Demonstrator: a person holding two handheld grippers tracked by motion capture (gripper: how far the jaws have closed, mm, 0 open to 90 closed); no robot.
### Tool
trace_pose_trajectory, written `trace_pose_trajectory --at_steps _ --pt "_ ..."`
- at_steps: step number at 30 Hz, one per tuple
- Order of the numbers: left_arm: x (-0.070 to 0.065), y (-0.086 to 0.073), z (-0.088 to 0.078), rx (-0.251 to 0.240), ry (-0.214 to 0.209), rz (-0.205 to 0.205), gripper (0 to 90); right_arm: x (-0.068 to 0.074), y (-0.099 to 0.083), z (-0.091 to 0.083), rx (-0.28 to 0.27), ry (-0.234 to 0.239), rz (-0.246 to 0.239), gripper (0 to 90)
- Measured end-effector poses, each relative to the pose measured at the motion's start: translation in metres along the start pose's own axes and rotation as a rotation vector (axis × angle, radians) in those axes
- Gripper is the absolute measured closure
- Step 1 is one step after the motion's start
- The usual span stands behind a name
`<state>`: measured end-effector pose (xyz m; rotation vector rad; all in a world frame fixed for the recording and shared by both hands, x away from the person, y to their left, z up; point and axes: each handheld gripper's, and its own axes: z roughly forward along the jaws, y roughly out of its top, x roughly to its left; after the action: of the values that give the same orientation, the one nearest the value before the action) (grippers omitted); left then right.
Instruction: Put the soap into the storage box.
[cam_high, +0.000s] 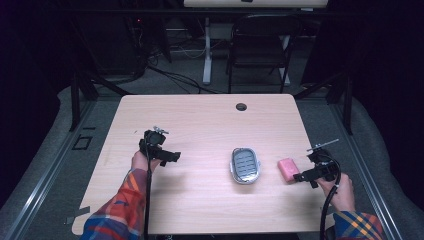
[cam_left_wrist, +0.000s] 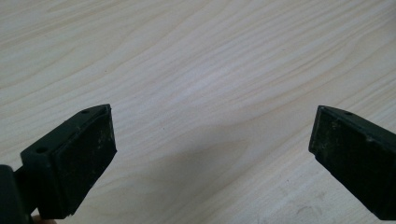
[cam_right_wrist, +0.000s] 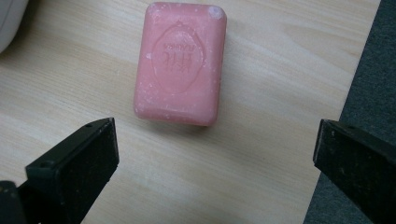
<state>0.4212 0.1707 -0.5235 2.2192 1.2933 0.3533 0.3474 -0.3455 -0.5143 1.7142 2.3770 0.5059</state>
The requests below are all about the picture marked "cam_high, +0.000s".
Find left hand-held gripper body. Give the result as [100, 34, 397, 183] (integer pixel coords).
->
[138, 125, 170, 162]

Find person's right hand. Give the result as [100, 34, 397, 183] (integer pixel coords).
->
[316, 173, 356, 213]

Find black floor cables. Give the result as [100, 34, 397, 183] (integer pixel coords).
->
[126, 43, 222, 95]

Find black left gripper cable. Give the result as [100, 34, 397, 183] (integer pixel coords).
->
[143, 146, 154, 240]

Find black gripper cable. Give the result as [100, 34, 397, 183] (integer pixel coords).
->
[319, 154, 342, 240]
[143, 146, 154, 240]

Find black floor tape square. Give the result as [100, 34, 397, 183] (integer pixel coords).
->
[71, 133, 94, 151]

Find person's left hand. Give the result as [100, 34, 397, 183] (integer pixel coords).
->
[130, 150, 162, 172]

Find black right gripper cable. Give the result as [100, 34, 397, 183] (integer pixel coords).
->
[319, 154, 342, 240]

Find grey oval soap dish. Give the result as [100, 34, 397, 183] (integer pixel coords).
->
[229, 147, 261, 185]

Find pink soap bar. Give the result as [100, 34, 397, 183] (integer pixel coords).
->
[277, 157, 301, 183]

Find aluminium floor rail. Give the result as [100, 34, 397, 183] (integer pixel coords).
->
[328, 101, 404, 240]
[0, 99, 98, 240]

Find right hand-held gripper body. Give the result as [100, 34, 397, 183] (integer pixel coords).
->
[306, 138, 341, 183]

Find black metal frame stand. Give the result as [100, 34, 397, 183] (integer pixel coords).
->
[67, 70, 132, 133]
[293, 70, 355, 136]

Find white desk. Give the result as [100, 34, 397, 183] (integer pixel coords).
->
[182, 0, 330, 86]

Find black folding chair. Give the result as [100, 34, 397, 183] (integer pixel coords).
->
[227, 13, 304, 95]

